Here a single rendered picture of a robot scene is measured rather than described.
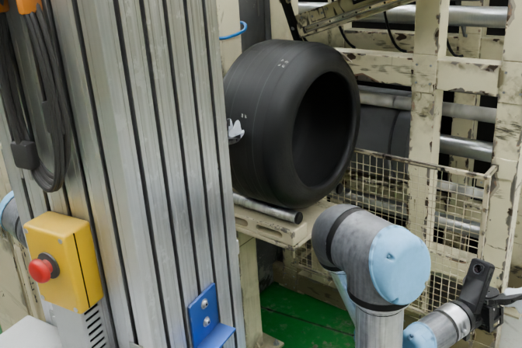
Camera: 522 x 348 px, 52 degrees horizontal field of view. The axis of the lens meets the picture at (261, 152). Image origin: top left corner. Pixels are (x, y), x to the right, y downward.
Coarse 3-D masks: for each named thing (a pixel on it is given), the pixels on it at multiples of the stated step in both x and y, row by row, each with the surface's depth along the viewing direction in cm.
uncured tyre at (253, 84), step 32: (256, 64) 175; (288, 64) 170; (320, 64) 176; (224, 96) 176; (256, 96) 169; (288, 96) 167; (320, 96) 218; (352, 96) 198; (256, 128) 167; (288, 128) 169; (320, 128) 220; (352, 128) 203; (256, 160) 170; (288, 160) 172; (320, 160) 216; (256, 192) 182; (288, 192) 178; (320, 192) 192
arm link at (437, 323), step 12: (432, 312) 112; (444, 312) 111; (420, 324) 108; (432, 324) 108; (444, 324) 108; (408, 336) 106; (420, 336) 105; (432, 336) 106; (444, 336) 107; (456, 336) 109
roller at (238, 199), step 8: (232, 192) 207; (240, 200) 203; (248, 200) 201; (256, 200) 199; (256, 208) 198; (264, 208) 196; (272, 208) 194; (280, 208) 192; (280, 216) 191; (288, 216) 189; (296, 216) 187
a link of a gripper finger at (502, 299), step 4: (500, 296) 116; (504, 296) 116; (508, 296) 115; (512, 296) 115; (516, 296) 115; (520, 296) 115; (496, 300) 115; (500, 300) 115; (504, 300) 115; (508, 300) 114; (512, 300) 115; (516, 300) 115; (500, 304) 115; (504, 304) 115
